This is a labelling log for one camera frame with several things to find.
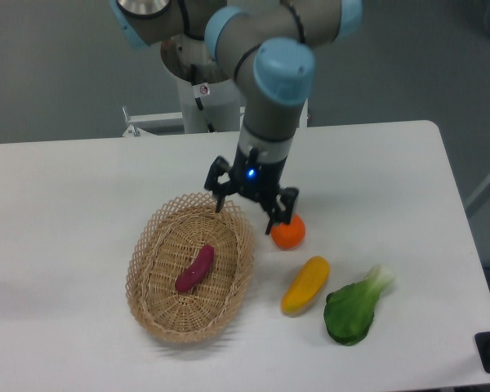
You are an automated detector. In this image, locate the orange tangerine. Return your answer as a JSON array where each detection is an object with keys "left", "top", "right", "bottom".
[{"left": 270, "top": 214, "right": 306, "bottom": 250}]

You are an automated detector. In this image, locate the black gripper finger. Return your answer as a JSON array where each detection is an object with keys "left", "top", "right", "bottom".
[
  {"left": 204, "top": 156, "right": 235, "bottom": 213},
  {"left": 265, "top": 187, "right": 300, "bottom": 235}
]

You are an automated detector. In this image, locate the yellow mango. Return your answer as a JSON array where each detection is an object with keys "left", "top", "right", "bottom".
[{"left": 280, "top": 256, "right": 331, "bottom": 317}]

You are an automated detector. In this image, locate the green bok choy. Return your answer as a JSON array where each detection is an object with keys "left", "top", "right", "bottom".
[{"left": 323, "top": 265, "right": 395, "bottom": 346}]

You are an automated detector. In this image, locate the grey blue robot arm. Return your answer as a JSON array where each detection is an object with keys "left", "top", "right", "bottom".
[{"left": 110, "top": 1, "right": 363, "bottom": 226}]

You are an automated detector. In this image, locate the purple sweet potato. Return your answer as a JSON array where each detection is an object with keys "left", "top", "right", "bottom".
[{"left": 175, "top": 244, "right": 215, "bottom": 292}]

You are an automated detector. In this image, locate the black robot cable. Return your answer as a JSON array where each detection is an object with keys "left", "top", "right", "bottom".
[{"left": 190, "top": 65, "right": 216, "bottom": 134}]

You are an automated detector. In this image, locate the oval wicker basket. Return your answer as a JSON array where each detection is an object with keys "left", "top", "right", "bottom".
[{"left": 126, "top": 193, "right": 255, "bottom": 344}]

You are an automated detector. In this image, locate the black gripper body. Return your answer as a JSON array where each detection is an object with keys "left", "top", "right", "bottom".
[{"left": 231, "top": 148, "right": 287, "bottom": 213}]

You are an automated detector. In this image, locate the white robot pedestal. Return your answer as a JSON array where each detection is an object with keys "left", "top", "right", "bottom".
[{"left": 160, "top": 34, "right": 248, "bottom": 134}]

